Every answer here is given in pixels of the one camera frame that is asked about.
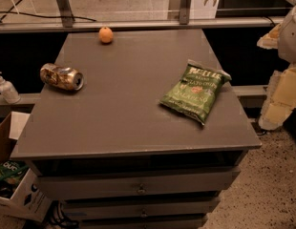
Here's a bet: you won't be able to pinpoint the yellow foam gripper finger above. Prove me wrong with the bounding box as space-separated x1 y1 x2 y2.
258 64 296 131
257 24 281 50

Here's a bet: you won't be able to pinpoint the green jalapeno chip bag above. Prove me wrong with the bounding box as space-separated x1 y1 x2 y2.
159 60 231 125

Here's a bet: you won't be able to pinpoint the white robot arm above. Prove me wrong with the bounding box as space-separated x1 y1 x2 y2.
257 5 296 131

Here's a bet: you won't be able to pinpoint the orange fruit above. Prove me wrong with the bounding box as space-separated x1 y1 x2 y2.
98 27 114 44

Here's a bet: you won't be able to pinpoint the grey drawer cabinet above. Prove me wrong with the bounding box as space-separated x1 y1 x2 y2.
12 30 260 229

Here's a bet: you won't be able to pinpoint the crushed gold soda can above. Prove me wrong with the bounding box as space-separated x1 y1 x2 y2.
40 63 84 91

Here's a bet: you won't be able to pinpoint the white pump bottle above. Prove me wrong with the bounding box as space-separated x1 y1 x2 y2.
0 72 21 104

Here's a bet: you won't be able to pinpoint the open cardboard box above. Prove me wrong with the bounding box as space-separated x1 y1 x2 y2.
0 112 52 222

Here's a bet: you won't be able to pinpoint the green package in box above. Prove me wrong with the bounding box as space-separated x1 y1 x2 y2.
0 160 29 185

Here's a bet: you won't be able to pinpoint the grey metal rail frame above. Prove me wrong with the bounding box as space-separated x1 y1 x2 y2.
0 0 296 32

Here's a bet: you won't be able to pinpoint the black cables under cabinet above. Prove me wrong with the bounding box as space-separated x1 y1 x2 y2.
47 200 80 229

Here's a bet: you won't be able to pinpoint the black cable on floor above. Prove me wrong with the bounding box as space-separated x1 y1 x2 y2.
0 0 97 23

